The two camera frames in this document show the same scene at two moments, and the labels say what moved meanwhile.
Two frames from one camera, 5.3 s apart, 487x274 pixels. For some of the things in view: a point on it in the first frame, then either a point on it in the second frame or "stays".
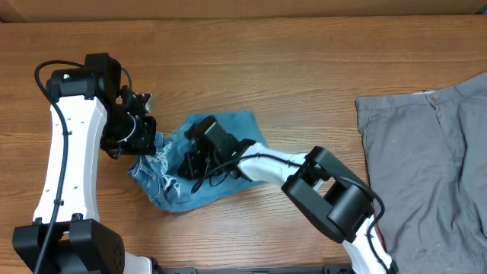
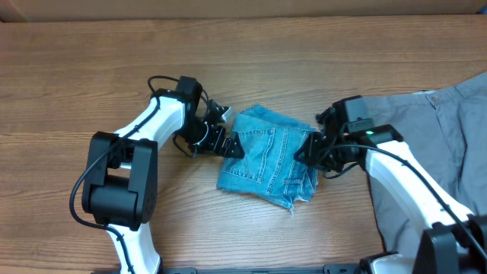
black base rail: (326, 269) stays
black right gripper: (192, 170) → (311, 157)
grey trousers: (426, 158) stays
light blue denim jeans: (157, 179) → (268, 169)
